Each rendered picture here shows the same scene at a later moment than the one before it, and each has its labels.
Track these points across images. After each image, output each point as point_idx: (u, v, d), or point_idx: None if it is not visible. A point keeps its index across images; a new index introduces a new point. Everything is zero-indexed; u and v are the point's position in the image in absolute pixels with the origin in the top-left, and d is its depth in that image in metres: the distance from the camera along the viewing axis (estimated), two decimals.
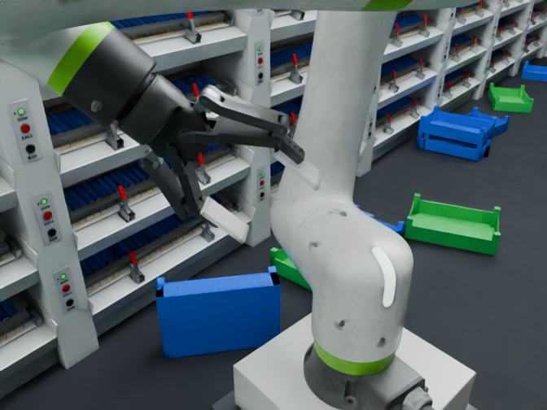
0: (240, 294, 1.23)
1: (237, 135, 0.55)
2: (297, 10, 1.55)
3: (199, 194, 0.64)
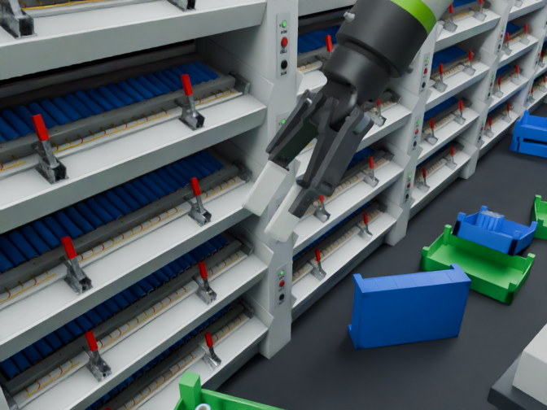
0: (435, 289, 1.33)
1: (320, 149, 0.57)
2: (451, 23, 1.65)
3: (289, 157, 0.65)
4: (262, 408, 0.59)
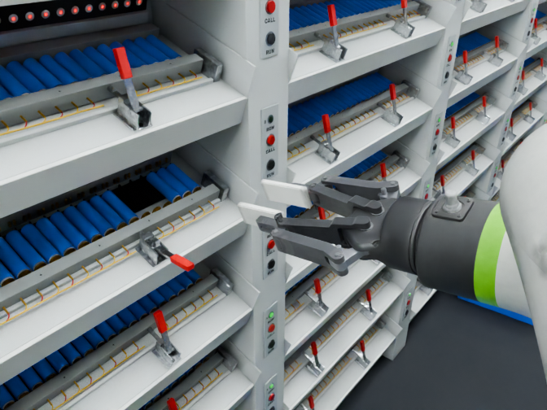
0: None
1: None
2: None
3: (296, 222, 0.57)
4: None
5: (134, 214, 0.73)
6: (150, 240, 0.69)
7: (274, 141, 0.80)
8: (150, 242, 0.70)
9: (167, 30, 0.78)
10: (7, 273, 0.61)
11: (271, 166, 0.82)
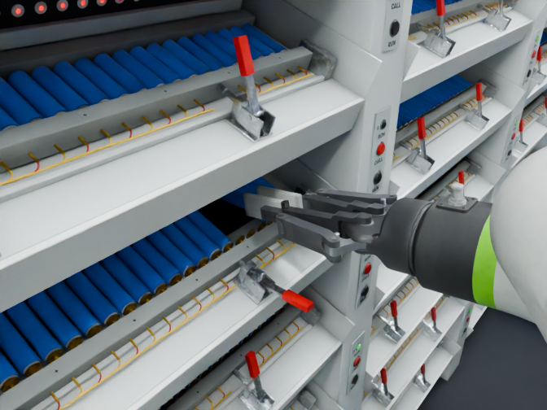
0: None
1: None
2: None
3: (301, 213, 0.58)
4: None
5: (229, 238, 0.61)
6: (255, 272, 0.57)
7: (384, 150, 0.68)
8: (255, 273, 0.57)
9: (260, 19, 0.66)
10: (94, 319, 0.49)
11: (378, 179, 0.69)
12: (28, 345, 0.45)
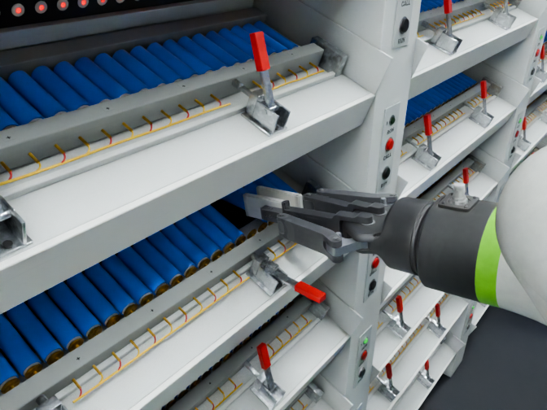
0: None
1: None
2: None
3: (301, 213, 0.58)
4: None
5: (241, 232, 0.62)
6: (268, 264, 0.58)
7: (393, 145, 0.69)
8: (268, 266, 0.58)
9: (271, 16, 0.67)
10: (112, 309, 0.50)
11: (387, 174, 0.70)
12: (50, 333, 0.47)
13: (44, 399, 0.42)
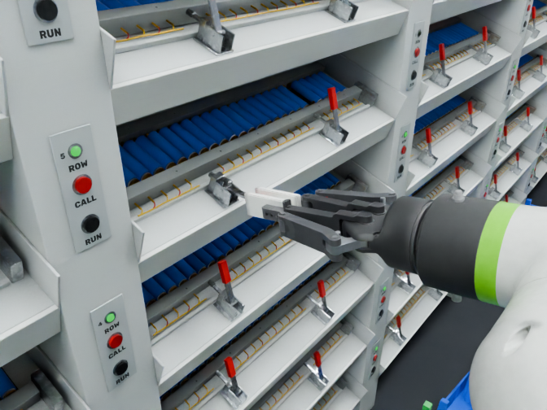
0: None
1: (316, 214, 0.55)
2: (428, 155, 1.23)
3: None
4: None
5: (307, 102, 0.88)
6: None
7: (419, 53, 0.95)
8: None
9: None
10: (234, 132, 0.76)
11: (414, 76, 0.96)
12: (199, 140, 0.73)
13: (214, 173, 0.67)
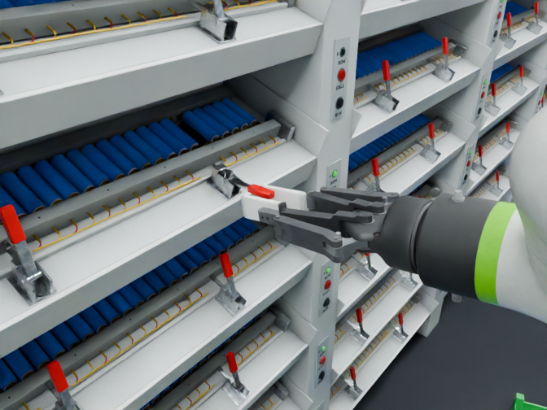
0: None
1: (314, 216, 0.55)
2: (376, 190, 1.04)
3: (318, 210, 0.60)
4: None
5: (195, 141, 0.70)
6: (225, 172, 0.65)
7: (344, 76, 0.76)
8: (225, 172, 0.65)
9: None
10: (74, 188, 0.57)
11: (340, 104, 0.77)
12: (17, 202, 0.54)
13: (7, 243, 0.49)
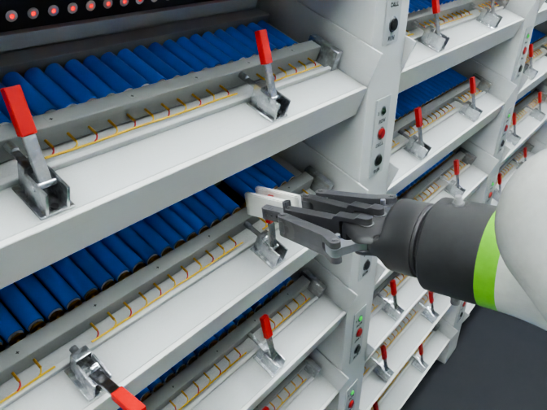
0: None
1: (316, 215, 0.55)
2: None
3: None
4: None
5: (238, 205, 0.69)
6: None
7: (384, 134, 0.75)
8: None
9: (273, 16, 0.73)
10: (124, 266, 0.57)
11: (379, 161, 0.77)
12: (69, 285, 0.53)
13: (76, 349, 0.48)
